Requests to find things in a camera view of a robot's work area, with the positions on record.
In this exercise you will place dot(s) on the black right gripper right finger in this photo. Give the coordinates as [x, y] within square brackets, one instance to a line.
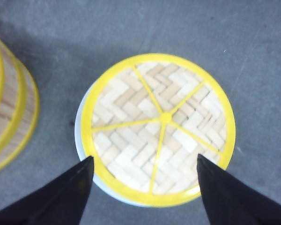
[228, 201]

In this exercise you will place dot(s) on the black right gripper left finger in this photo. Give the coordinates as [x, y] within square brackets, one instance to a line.
[60, 202]

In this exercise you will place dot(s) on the bamboo steamer basket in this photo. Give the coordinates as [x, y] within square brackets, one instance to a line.
[19, 106]

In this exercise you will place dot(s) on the woven bamboo steamer lid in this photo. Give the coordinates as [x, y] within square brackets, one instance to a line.
[145, 121]

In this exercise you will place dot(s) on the white plate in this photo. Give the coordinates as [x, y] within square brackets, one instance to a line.
[98, 182]

